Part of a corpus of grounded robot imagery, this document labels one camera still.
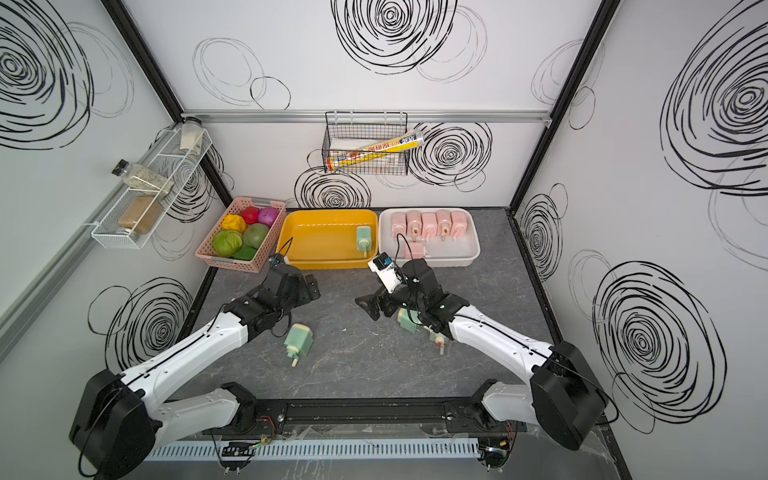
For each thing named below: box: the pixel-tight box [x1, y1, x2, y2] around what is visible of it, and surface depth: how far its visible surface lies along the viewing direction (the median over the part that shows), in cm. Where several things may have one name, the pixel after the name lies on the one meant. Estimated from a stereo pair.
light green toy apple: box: [243, 223, 269, 249], surface depth 104 cm
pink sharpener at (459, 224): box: [450, 211, 468, 237], surface depth 110 cm
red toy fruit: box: [241, 206, 259, 225], surface depth 114 cm
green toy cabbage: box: [213, 229, 243, 257], surface depth 104 cm
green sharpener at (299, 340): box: [284, 324, 314, 367], surface depth 81 cm
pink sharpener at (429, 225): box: [422, 212, 437, 240], surface depth 110 cm
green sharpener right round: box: [434, 335, 446, 355], surface depth 82 cm
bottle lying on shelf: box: [111, 159, 175, 199], surface depth 73 cm
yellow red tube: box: [328, 132, 425, 171], surface depth 86 cm
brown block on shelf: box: [118, 197, 164, 235], surface depth 69 cm
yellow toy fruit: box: [222, 214, 247, 233], surface depth 110 cm
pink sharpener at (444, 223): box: [437, 209, 451, 242], surface depth 110 cm
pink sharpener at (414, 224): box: [407, 210, 422, 243], surface depth 110 cm
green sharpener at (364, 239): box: [356, 225, 372, 257], surface depth 104 cm
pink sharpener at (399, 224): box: [391, 212, 407, 241], surface depth 110 cm
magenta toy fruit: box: [258, 207, 280, 227], surface depth 112 cm
